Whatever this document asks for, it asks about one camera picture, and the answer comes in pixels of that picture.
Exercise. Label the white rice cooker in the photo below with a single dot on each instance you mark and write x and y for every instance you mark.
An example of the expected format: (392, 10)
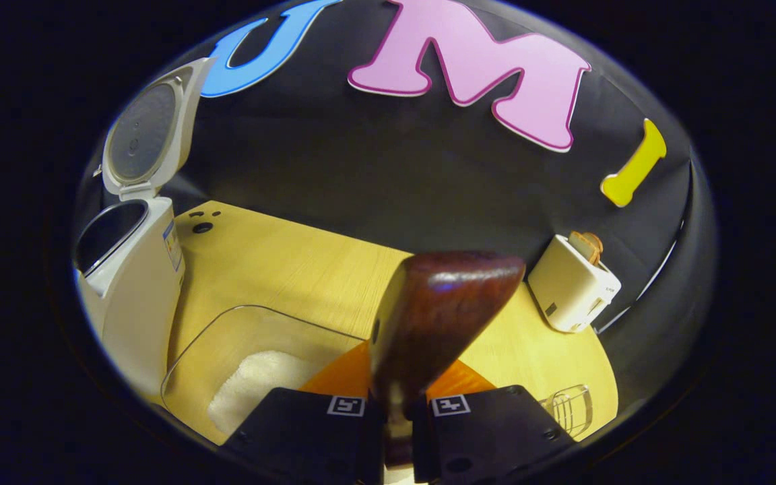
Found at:
(135, 289)

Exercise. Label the clear glass chopstick holder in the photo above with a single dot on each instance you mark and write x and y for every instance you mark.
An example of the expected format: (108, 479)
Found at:
(571, 409)

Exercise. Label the white toaster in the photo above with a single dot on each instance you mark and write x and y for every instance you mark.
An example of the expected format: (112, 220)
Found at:
(566, 293)

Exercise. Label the white rice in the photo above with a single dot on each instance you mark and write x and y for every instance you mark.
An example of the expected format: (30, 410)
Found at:
(253, 387)

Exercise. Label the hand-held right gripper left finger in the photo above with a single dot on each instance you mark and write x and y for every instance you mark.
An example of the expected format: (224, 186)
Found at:
(294, 431)

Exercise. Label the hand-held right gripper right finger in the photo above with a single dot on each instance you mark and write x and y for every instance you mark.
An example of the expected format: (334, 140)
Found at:
(489, 431)

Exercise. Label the brown wooden spoon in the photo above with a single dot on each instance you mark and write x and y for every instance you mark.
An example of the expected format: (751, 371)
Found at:
(435, 316)

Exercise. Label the clear plastic container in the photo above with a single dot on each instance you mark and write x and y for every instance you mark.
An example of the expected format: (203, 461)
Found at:
(226, 337)

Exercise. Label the brown toast slice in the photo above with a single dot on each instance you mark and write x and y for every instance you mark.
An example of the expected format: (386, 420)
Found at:
(588, 246)

